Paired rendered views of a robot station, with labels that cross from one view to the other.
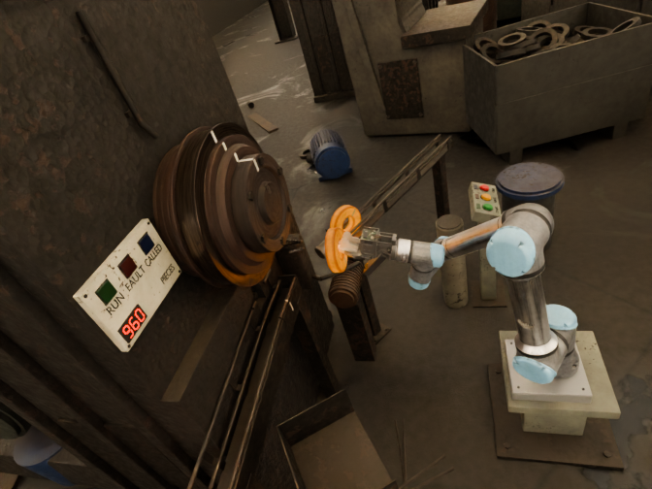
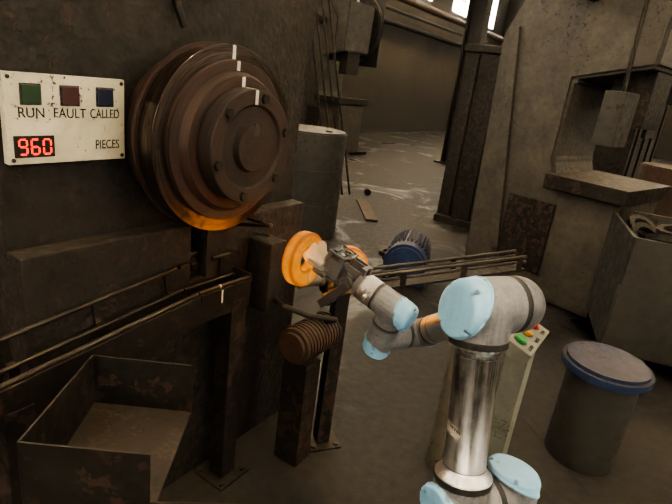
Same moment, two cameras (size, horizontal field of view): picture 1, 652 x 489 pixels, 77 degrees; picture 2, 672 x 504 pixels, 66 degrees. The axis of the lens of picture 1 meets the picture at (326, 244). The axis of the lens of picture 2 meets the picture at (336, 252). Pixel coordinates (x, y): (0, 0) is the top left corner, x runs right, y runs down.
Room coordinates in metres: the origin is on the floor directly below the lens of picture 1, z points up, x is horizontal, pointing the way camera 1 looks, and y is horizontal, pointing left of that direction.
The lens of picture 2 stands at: (-0.20, -0.33, 1.31)
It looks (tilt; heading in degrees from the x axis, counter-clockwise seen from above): 19 degrees down; 9
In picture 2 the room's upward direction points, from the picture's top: 7 degrees clockwise
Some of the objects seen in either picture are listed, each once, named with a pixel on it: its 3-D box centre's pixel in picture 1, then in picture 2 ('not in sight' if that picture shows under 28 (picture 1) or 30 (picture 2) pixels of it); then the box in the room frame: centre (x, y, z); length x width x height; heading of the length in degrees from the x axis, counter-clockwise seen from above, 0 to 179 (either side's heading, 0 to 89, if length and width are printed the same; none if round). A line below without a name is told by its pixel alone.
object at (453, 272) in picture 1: (452, 263); (455, 404); (1.44, -0.56, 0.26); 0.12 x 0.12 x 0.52
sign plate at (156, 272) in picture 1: (136, 281); (68, 119); (0.80, 0.45, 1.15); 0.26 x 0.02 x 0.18; 157
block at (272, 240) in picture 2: (295, 262); (264, 272); (1.30, 0.14, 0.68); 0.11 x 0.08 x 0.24; 67
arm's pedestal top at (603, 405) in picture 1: (552, 370); not in sight; (0.76, -0.62, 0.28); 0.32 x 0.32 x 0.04; 67
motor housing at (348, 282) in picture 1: (356, 312); (305, 387); (1.33, -0.03, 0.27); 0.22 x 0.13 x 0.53; 157
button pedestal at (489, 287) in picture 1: (486, 248); (506, 407); (1.42, -0.72, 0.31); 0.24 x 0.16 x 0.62; 157
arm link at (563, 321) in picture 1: (554, 328); (506, 491); (0.77, -0.61, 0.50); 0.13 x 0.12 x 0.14; 128
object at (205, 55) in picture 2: (235, 207); (220, 140); (1.07, 0.22, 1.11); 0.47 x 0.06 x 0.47; 157
